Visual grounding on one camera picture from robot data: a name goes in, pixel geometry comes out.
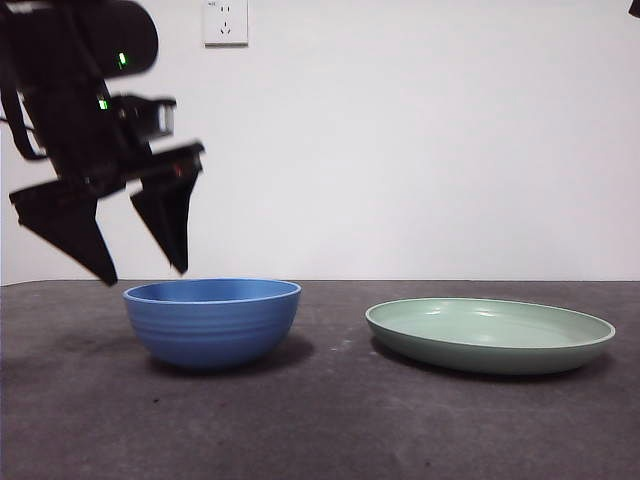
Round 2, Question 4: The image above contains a white wall socket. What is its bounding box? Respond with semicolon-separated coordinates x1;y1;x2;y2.
203;0;250;49

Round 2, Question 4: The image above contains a green round plate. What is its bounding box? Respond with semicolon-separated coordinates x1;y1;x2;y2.
364;297;617;376

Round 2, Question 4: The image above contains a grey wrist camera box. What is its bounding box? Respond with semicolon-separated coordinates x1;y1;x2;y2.
112;94;177;139

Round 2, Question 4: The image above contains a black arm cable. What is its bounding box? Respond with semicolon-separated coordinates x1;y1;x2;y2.
0;89;51;162

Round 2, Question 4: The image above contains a blue ribbed bowl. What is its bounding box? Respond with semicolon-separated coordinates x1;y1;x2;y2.
122;278;304;371

